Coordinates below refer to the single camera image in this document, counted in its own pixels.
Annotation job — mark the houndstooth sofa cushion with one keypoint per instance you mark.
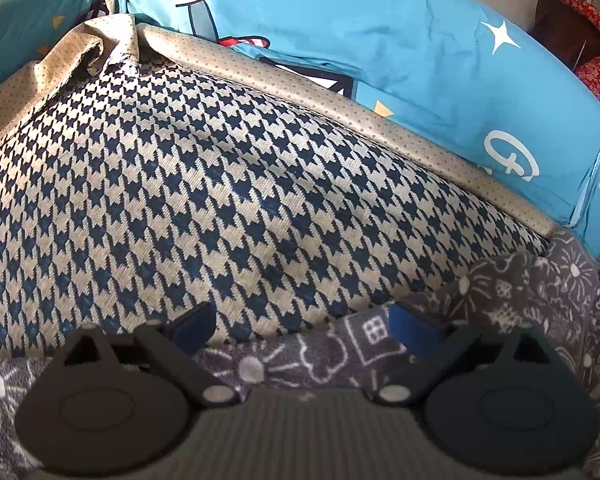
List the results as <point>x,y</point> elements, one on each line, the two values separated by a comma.
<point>143,172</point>

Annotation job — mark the blue cartoon print pillow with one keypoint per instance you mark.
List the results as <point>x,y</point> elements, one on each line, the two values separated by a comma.
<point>453,71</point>

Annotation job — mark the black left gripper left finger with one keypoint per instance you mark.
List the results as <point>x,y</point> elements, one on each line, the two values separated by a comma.
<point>169,349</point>

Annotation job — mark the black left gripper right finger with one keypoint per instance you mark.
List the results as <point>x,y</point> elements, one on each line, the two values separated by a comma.
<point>438,349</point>

